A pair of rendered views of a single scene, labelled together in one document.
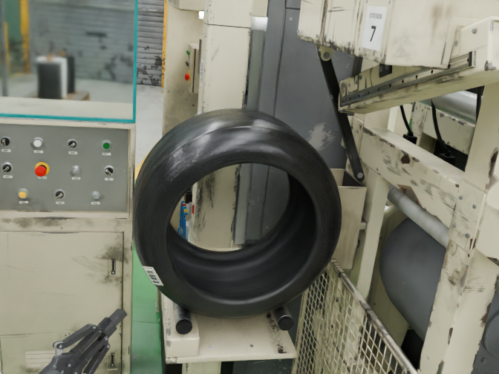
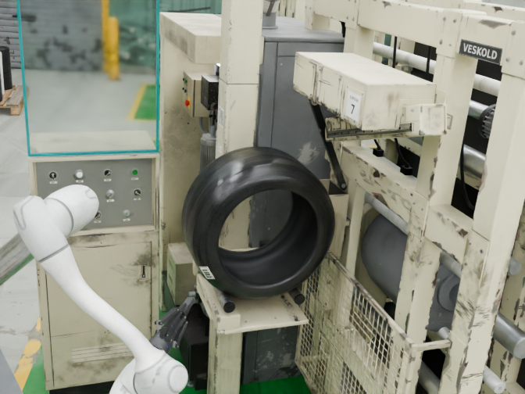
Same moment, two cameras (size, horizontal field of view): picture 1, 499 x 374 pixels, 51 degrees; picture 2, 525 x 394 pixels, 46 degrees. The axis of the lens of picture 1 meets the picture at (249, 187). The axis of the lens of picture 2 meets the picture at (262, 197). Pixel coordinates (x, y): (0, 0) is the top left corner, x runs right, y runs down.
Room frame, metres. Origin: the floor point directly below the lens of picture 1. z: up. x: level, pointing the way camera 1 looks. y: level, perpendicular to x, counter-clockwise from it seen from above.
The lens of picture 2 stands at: (-0.80, 0.28, 2.12)
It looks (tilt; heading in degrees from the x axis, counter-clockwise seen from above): 21 degrees down; 353
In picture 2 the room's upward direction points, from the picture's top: 4 degrees clockwise
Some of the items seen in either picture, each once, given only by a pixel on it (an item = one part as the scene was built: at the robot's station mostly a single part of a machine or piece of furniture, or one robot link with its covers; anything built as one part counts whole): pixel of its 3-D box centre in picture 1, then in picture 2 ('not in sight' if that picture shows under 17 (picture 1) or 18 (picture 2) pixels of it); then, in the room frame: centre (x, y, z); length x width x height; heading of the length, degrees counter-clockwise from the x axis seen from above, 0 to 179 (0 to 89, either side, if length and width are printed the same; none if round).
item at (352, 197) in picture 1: (328, 217); (320, 218); (1.69, -0.28, 1.05); 0.20 x 0.15 x 0.30; 13
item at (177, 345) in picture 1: (178, 311); (216, 299); (1.36, 0.18, 0.83); 0.36 x 0.09 x 0.06; 13
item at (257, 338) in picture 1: (223, 320); (250, 302); (1.39, 0.04, 0.80); 0.37 x 0.36 x 0.02; 103
